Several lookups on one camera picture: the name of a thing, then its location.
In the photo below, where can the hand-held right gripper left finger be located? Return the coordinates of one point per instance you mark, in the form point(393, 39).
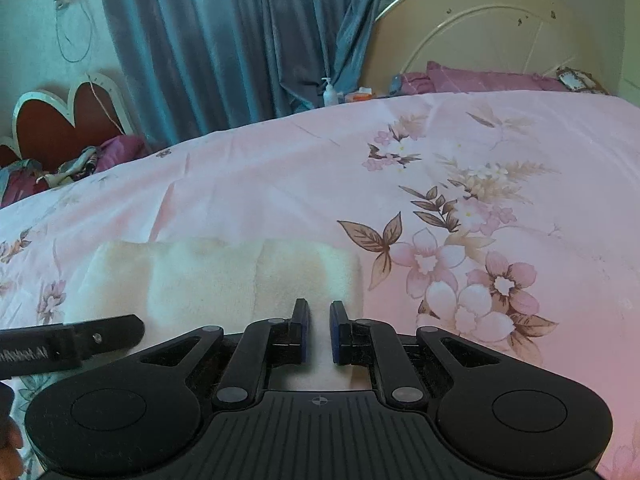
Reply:
point(300, 327)

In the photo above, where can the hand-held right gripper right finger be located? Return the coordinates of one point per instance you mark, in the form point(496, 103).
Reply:
point(339, 330)

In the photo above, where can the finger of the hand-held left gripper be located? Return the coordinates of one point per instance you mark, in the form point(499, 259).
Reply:
point(112, 337)

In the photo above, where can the cream towel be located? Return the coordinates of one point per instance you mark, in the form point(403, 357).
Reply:
point(200, 275)

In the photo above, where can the person's left hand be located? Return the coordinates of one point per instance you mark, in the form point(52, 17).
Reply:
point(10, 440)

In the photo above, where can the pink floral bed sheet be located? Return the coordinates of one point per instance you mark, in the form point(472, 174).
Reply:
point(280, 180)

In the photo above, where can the red heart-shaped headboard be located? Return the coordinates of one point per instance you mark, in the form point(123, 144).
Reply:
point(55, 120)

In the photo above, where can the white pump bottle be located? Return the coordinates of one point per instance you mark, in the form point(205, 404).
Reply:
point(330, 95)

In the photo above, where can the orange box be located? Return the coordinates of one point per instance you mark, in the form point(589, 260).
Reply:
point(359, 96)

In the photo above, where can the purple pillow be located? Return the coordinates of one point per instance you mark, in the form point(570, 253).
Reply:
point(475, 79)

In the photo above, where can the blue curtain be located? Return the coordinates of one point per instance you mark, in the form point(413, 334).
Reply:
point(225, 40)

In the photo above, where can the cream round headboard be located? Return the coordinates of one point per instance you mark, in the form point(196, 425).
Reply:
point(480, 35)

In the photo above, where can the patterned framed cushion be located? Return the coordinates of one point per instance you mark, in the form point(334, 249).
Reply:
point(575, 80)

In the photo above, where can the wall socket plug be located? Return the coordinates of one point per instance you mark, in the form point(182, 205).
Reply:
point(65, 0)

